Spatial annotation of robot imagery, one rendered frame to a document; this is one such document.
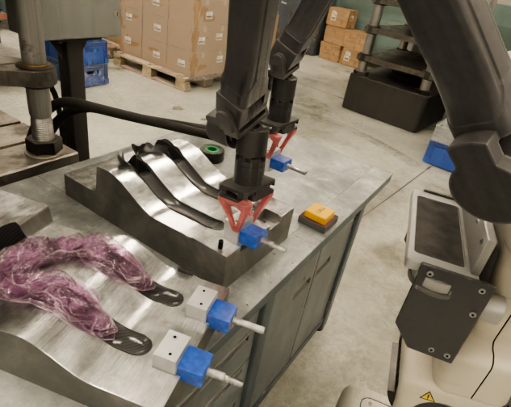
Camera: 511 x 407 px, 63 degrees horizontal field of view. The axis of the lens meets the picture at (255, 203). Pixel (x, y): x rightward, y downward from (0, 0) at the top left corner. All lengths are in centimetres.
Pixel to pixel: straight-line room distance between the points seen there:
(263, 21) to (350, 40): 702
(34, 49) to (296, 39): 69
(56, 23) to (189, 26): 331
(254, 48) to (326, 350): 150
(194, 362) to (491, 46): 52
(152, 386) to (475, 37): 56
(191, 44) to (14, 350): 420
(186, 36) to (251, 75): 410
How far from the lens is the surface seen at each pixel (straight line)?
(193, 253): 85
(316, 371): 180
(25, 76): 127
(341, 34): 764
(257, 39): 58
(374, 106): 494
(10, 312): 71
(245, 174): 75
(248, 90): 64
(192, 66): 471
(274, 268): 92
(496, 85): 43
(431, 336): 72
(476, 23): 42
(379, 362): 194
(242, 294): 85
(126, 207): 95
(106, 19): 155
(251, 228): 82
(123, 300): 73
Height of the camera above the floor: 138
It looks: 31 degrees down
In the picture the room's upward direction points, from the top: 10 degrees clockwise
